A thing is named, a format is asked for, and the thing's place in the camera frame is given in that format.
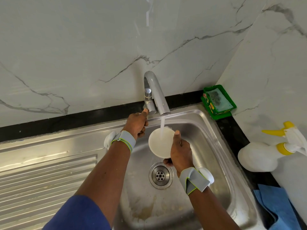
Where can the person's right hand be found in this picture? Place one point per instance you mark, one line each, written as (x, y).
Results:
(181, 153)

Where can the person's left hand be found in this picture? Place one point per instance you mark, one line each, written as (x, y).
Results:
(136, 123)

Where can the white bowl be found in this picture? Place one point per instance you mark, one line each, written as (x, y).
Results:
(160, 143)

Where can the chrome faucet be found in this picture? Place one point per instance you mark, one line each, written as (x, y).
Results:
(158, 91)

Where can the white yellow spray bottle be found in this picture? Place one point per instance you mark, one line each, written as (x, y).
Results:
(259, 158)

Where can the stainless steel sink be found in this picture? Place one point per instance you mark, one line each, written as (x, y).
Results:
(48, 165)

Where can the person's right forearm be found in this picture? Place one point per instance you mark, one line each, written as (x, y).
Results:
(213, 210)

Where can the person's left forearm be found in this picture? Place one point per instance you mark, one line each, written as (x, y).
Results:
(103, 182)

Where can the white left wrist tracker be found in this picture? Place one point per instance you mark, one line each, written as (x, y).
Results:
(122, 139)

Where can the metal drain strainer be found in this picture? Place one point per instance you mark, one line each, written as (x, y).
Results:
(160, 175)

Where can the green soap tray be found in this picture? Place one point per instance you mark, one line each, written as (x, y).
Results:
(219, 100)

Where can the blue cloth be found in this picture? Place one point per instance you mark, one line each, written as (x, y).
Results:
(278, 206)

